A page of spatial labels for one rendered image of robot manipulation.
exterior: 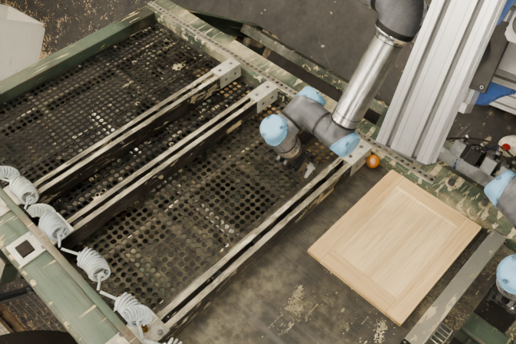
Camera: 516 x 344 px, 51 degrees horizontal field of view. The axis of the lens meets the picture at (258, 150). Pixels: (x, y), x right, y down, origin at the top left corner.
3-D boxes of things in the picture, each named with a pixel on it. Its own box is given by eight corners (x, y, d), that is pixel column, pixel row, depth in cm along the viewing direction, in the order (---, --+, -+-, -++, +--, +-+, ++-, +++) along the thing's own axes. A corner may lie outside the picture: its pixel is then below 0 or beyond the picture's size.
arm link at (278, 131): (292, 121, 143) (270, 145, 143) (305, 137, 152) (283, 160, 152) (272, 105, 147) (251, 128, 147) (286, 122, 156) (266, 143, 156)
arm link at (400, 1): (454, -11, 121) (356, 154, 148) (416, -34, 126) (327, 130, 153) (432, -11, 113) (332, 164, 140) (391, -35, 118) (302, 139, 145)
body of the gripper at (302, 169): (283, 170, 170) (269, 156, 159) (298, 147, 171) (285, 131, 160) (302, 180, 166) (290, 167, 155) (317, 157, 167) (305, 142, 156)
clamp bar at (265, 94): (280, 101, 232) (282, 57, 214) (32, 282, 176) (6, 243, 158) (263, 90, 236) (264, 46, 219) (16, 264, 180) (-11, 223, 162)
